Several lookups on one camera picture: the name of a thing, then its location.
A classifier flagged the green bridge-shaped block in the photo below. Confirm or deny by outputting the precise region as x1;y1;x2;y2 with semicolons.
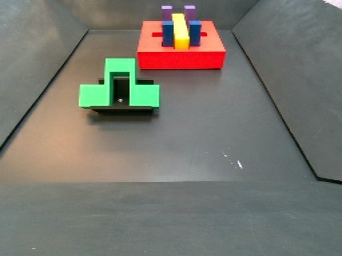
79;58;161;108

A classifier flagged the black angle fixture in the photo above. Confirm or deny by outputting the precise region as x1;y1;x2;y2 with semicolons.
91;76;154;115

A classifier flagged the red base board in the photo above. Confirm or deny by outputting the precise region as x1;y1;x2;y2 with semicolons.
137;21;226;70

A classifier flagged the yellow long bar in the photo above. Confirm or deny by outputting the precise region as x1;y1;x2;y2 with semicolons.
171;13;190;50

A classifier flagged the blue block left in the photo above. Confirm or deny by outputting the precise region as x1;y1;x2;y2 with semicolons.
162;21;174;47

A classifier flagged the blue block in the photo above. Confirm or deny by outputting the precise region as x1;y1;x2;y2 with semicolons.
162;21;174;47
189;20;202;46

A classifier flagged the blue block right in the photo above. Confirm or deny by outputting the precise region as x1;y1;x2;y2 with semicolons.
189;20;202;46

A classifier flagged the purple block left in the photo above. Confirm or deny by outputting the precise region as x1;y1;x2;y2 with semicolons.
162;5;173;21

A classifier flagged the purple block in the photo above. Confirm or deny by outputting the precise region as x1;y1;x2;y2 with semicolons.
185;5;197;21
162;5;173;21

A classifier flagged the purple block right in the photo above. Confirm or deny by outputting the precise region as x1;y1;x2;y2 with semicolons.
185;5;197;21

